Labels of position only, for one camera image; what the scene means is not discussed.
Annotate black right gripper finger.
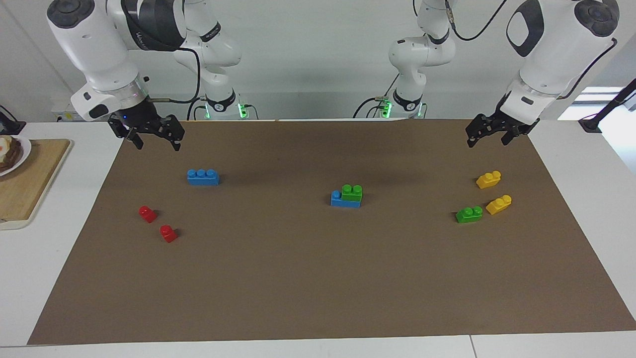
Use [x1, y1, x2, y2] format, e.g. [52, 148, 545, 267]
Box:
[161, 115, 185, 152]
[108, 115, 145, 151]

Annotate blue three-stud block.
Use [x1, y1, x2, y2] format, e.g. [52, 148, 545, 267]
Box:
[330, 190, 362, 208]
[187, 169, 220, 186]

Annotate yellow two-stud block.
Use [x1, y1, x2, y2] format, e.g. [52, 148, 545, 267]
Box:
[476, 171, 502, 189]
[485, 194, 513, 215]

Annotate black clamp stand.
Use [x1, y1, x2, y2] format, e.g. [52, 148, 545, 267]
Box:
[579, 80, 636, 134]

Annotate white plate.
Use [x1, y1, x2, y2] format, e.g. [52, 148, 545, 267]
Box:
[0, 135, 32, 177]

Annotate wooden cutting board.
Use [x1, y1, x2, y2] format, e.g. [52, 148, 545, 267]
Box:
[0, 139, 72, 230]

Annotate black device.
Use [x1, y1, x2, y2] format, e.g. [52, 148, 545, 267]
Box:
[0, 105, 26, 136]

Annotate toast with fried egg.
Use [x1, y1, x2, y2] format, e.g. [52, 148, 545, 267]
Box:
[0, 135, 23, 174]

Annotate brown table mat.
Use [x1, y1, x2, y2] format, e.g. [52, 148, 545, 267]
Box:
[27, 118, 636, 345]

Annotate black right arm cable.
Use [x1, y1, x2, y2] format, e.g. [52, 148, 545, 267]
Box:
[149, 47, 202, 105]

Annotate black base cables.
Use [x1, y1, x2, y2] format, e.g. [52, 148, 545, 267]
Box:
[353, 74, 399, 120]

